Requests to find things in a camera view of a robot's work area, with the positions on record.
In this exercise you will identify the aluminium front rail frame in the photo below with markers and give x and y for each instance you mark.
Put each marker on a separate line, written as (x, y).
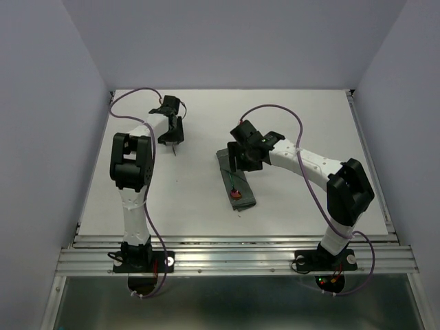
(235, 256)

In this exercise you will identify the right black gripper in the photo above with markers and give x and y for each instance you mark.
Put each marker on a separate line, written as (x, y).
(234, 150)

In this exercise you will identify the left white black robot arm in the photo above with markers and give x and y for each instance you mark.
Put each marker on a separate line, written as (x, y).
(131, 168)

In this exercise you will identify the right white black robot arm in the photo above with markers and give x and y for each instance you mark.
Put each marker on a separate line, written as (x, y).
(348, 189)

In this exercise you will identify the iridescent rainbow spoon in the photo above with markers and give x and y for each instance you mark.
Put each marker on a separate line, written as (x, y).
(234, 193)

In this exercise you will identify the dark grey cloth napkin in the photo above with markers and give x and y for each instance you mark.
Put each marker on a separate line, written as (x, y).
(248, 200)

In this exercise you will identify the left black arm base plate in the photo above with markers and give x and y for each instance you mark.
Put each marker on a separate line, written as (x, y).
(157, 264)

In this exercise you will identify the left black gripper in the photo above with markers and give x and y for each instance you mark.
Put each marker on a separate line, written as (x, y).
(177, 137)

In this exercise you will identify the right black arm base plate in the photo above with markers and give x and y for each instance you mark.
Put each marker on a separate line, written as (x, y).
(319, 260)

